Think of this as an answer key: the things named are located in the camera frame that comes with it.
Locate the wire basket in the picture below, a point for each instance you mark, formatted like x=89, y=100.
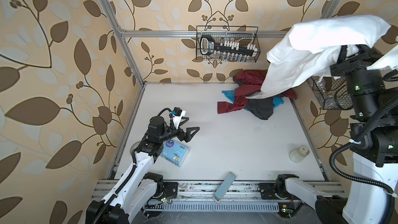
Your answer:
x=230, y=35
x=331, y=93

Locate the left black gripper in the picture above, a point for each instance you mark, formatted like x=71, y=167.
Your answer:
x=181, y=132

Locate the white plastic cup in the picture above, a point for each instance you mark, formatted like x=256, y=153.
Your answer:
x=299, y=154

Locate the maroon shirt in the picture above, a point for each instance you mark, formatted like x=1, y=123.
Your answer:
x=250, y=82

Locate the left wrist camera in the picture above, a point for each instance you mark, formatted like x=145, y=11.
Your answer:
x=177, y=115

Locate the dark grey cloth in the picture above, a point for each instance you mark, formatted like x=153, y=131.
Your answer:
x=261, y=108

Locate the blue tissue pack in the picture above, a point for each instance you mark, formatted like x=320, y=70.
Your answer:
x=175, y=152

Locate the back wire basket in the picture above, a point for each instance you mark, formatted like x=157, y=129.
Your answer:
x=230, y=35

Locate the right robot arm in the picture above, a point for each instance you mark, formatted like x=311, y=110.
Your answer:
x=370, y=158

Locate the teal blue cloth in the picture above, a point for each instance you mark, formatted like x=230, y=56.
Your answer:
x=230, y=96

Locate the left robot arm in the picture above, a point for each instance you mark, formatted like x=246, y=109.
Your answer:
x=138, y=185

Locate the right wire basket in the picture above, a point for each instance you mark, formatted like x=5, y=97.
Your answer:
x=331, y=93

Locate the grey-blue flat case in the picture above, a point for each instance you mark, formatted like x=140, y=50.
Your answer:
x=224, y=187

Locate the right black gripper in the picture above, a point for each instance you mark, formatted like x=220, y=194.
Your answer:
x=343, y=67

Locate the black handheld tool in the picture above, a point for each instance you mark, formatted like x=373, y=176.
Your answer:
x=208, y=46

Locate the white shirt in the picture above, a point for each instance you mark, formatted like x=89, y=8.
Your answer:
x=310, y=48

